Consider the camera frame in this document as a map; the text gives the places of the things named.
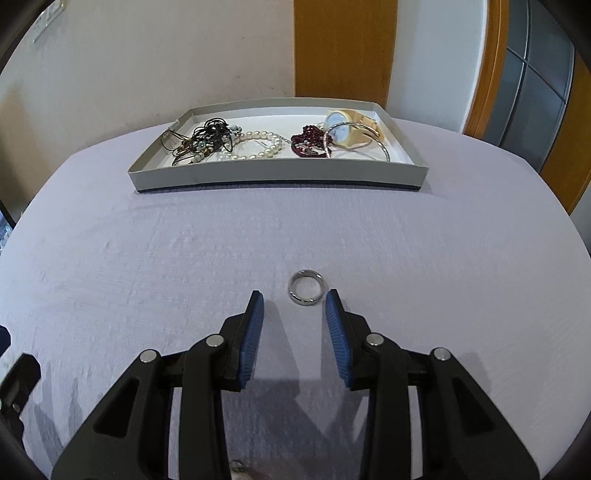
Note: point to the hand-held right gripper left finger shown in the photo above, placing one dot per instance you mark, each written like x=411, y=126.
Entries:
x=251, y=341

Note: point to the wooden framed glass door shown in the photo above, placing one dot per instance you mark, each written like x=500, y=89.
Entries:
x=535, y=83

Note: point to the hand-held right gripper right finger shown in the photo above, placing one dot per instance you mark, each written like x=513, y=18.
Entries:
x=339, y=341

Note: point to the grey cardboard tray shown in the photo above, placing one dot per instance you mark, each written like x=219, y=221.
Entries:
x=277, y=175

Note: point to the beige wristwatch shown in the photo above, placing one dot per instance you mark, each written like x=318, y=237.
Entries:
x=341, y=131

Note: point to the wooden wall panel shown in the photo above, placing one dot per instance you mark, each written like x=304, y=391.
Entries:
x=341, y=46

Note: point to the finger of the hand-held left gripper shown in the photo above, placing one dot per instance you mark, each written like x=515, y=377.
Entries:
x=18, y=387
x=4, y=341

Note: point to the pale lavender tablecloth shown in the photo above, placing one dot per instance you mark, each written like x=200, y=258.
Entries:
x=184, y=258

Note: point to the silver bangle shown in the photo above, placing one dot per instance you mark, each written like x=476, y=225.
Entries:
x=328, y=144

